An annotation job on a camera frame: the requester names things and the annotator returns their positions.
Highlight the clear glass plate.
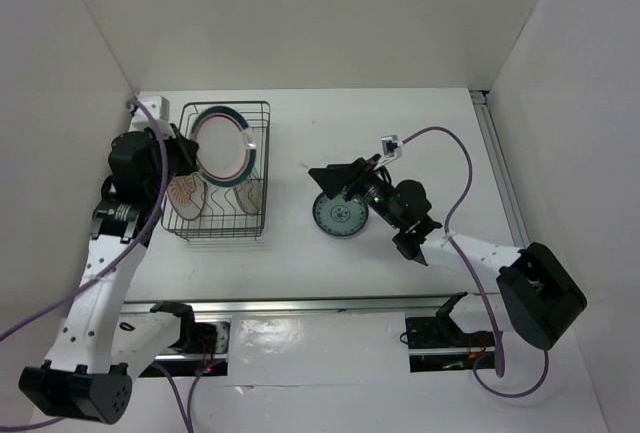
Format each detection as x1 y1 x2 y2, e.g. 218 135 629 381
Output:
233 178 263 216

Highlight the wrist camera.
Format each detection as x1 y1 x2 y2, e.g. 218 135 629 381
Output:
377 135 403 168
128 95 174 138

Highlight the aluminium rail frame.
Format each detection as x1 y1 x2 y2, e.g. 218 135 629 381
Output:
127 88 530 302

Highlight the blue floral plate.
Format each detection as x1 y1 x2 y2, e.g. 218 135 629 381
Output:
312 193 369 238

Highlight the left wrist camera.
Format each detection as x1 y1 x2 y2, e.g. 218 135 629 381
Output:
128 95 174 138

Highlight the orange sunburst plate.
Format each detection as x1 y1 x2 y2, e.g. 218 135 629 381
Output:
166 174 207 221

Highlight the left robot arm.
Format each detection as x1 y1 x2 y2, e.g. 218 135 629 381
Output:
18 127 198 424

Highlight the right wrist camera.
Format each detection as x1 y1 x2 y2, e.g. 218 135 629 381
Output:
377 135 403 168

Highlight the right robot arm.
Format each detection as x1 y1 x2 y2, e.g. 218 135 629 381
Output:
309 156 587 351

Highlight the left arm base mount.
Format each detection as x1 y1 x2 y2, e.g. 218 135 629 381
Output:
119 302 231 379

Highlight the white plate teal red rim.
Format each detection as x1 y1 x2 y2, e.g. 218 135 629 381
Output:
189 105 257 188

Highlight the grey wire dish rack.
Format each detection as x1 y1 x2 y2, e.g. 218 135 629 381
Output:
162 100 271 240

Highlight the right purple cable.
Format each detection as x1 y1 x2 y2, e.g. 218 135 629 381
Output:
399 126 550 398

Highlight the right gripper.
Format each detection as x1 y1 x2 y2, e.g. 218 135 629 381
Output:
309 154 403 229

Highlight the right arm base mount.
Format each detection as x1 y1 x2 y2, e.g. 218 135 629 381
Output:
399 293 495 373

